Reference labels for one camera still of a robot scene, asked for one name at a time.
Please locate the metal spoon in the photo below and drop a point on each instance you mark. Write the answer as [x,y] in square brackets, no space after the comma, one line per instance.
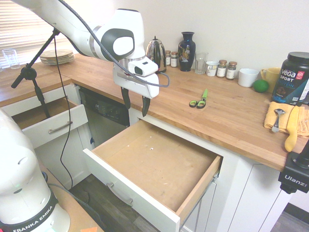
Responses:
[278,112]

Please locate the black Vega protein tub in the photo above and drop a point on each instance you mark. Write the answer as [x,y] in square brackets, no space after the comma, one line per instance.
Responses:
[289,79]

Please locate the brown lid spice jar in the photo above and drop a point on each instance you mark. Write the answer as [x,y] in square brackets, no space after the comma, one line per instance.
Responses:
[231,72]
[221,70]

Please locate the plain white cup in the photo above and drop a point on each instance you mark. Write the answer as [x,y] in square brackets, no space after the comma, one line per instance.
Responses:
[248,78]

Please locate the black camera clamp mount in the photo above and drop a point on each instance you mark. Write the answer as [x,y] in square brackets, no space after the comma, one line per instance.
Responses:
[293,174]

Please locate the clear glass tumbler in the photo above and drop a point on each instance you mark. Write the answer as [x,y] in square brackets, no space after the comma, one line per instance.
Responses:
[201,64]

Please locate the black tripod boom stand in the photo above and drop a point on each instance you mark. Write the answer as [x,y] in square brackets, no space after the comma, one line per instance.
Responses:
[27,71]

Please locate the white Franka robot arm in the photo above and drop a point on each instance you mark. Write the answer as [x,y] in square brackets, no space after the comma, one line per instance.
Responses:
[72,26]

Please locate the green lime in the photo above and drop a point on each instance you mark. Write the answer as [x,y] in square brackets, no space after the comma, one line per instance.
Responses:
[260,86]

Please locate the clear drinking glass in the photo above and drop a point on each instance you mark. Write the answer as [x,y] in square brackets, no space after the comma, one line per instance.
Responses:
[10,59]

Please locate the dark blue painted vase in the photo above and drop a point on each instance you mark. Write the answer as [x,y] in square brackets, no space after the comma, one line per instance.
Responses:
[186,53]

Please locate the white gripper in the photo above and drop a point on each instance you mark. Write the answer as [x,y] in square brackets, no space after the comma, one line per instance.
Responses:
[140,88]

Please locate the small white label jar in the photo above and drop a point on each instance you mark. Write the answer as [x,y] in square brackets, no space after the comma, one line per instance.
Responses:
[174,60]
[168,58]

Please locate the yellow folded cloth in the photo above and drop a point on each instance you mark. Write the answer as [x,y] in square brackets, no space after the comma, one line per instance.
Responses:
[270,118]

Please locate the orange sticky note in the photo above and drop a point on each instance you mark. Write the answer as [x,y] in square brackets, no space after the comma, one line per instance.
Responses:
[88,229]

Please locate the black steel dishwasher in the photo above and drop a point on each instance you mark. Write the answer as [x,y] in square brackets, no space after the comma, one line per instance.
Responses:
[106,111]

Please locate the white kitchen cabinet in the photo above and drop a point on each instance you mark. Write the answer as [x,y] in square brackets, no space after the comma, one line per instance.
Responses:
[241,193]

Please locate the small printed white mug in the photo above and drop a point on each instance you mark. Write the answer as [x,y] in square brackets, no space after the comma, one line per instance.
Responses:
[212,69]

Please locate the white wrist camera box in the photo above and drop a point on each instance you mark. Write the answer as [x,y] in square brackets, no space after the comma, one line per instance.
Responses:
[144,67]

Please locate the small open white drawer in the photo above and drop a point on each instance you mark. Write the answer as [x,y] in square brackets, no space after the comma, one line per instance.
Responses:
[60,118]

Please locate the white window blind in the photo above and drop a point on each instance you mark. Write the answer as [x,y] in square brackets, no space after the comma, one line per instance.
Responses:
[14,29]

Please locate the large open wooden drawer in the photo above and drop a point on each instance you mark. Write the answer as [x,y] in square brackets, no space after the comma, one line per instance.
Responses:
[154,164]

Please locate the stack of beige plates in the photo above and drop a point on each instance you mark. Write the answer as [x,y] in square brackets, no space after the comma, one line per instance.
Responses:
[58,58]

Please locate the green black scissors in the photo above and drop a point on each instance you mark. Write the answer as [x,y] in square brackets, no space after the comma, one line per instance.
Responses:
[204,94]

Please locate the brown robot base board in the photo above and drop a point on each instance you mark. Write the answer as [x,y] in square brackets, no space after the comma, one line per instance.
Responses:
[72,212]

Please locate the yellow mug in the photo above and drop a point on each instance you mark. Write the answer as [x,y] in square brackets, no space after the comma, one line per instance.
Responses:
[272,77]

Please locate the stainless steel electric kettle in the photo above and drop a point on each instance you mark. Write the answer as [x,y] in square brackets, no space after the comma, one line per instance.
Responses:
[154,52]

